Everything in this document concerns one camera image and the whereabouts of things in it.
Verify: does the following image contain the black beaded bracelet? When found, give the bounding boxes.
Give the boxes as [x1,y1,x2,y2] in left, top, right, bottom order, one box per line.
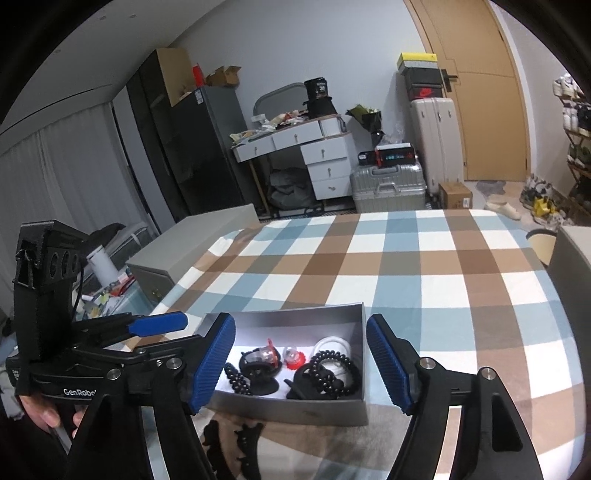
[223,362,254,397]

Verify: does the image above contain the black oval hair claw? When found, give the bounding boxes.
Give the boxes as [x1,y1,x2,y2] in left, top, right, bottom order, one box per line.
[238,351,281,396]

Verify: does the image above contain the black spiral hair tie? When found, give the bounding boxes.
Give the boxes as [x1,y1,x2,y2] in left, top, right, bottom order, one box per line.
[301,350,363,398]

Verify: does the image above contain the black curved banana clip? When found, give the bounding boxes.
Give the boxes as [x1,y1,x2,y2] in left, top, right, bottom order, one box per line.
[235,422,264,461]

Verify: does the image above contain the white round pin badge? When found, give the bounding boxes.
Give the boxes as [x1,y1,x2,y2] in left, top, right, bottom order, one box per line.
[311,336,352,374]

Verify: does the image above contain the black square hair claw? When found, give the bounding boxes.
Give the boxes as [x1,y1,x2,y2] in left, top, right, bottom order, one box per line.
[284,364,353,401]

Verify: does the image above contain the person's left hand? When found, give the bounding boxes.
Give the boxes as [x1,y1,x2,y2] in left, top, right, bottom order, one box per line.
[19,394,62,432]

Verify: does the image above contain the grey bedside cabinet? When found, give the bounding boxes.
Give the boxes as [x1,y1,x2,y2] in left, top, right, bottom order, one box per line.
[127,204,260,304]

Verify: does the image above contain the white cylindrical tumbler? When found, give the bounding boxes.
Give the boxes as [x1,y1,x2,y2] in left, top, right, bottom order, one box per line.
[86,245,119,287]

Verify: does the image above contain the silver cardboard box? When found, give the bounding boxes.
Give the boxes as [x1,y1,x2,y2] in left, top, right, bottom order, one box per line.
[208,304,369,427]

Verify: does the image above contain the plaid bed sheet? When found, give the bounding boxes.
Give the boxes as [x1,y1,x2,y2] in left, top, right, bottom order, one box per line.
[157,210,586,479]

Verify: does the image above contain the black refrigerator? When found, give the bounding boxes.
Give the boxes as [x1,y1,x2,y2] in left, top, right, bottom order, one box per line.
[172,86,263,215]

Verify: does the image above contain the white curtain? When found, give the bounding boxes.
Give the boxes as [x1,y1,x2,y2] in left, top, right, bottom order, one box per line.
[1,104,153,314]

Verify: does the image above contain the small brown cardboard box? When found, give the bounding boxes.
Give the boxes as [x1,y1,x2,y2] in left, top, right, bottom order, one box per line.
[439,182,473,210]

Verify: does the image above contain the silver ribbed suitcase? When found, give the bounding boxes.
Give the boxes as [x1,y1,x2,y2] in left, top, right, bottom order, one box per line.
[349,163,427,213]

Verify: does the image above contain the beige slipper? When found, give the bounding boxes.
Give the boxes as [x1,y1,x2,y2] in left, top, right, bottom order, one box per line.
[485,202,521,221]

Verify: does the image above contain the grey bed footboard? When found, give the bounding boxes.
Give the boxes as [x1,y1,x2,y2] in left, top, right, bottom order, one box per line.
[548,225,591,370]

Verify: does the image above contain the black red shoe box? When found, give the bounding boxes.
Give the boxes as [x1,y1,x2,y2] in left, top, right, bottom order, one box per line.
[358,143,417,168]

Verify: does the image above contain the white desk with drawers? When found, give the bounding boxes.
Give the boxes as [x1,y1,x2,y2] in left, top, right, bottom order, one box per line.
[232,114,356,215]

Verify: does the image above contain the white upright suitcase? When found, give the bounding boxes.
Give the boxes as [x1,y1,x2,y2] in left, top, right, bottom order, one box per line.
[410,98,464,195]

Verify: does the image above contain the green black flower bouquet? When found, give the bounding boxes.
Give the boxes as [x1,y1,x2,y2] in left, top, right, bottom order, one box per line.
[346,104,382,134]

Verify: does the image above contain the black hat box stack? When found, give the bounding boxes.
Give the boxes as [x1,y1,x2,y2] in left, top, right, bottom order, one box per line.
[304,77,337,119]

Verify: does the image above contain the stacked shoe boxes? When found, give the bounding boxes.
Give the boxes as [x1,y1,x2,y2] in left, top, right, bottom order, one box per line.
[397,52,444,101]

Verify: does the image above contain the wooden door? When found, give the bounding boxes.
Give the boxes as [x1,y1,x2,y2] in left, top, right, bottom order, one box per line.
[407,1,530,181]

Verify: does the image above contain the wooden shoe rack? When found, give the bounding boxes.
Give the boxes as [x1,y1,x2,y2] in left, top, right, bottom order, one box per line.
[552,73,591,226]

